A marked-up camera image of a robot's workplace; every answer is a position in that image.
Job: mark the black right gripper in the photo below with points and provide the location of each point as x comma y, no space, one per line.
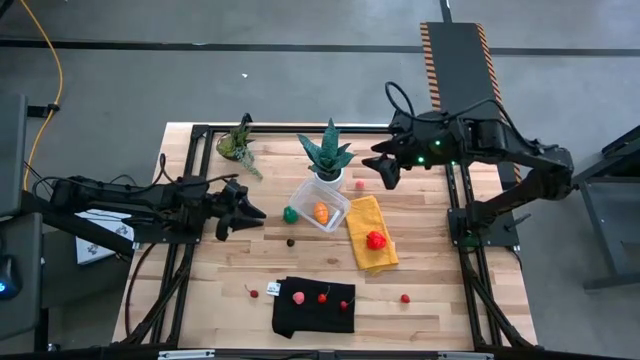
415,137

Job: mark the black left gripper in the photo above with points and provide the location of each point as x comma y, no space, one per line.
227,207

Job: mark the green toy pepper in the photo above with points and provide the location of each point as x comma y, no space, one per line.
290,215

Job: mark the clear plastic tupperware container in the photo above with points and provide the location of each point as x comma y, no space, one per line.
307,200

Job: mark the yellow cloth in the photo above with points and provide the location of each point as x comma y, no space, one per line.
367,220

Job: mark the orange toy produce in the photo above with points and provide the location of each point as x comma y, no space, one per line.
321,212

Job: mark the red cherry with stem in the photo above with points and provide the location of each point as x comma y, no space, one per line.
254,293
344,304
322,298

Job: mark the pink toy peach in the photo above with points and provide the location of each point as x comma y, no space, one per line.
298,298

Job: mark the small red berry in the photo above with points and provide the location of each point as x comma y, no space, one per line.
405,298

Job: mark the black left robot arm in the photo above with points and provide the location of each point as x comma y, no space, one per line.
125,200

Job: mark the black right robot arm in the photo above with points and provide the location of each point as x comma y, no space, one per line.
500,137

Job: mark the small pink toy fruit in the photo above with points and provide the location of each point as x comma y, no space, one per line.
359,184

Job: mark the snake plant in white pot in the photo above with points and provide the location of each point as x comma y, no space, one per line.
327,155

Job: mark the succulent plant in dark pot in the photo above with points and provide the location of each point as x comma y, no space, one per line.
231,145

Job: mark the white cloth tag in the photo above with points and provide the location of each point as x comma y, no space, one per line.
273,288

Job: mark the black floor mat striped edges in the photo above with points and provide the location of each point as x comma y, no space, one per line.
460,65

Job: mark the black folded cloth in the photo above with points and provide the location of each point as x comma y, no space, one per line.
310,320

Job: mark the white box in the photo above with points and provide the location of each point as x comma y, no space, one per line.
92,250

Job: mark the black diagonal stand beam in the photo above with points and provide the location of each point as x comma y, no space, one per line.
75,227

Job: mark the grey metal side table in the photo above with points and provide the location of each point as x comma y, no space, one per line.
610,165

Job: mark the grey desk panel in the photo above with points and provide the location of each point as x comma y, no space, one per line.
30,280
12,150

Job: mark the black computer mouse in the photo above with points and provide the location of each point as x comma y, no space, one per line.
9,280

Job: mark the black metal table frame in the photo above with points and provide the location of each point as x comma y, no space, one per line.
280,129

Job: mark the silver metal bracket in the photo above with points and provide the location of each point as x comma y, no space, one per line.
185,355
465,356

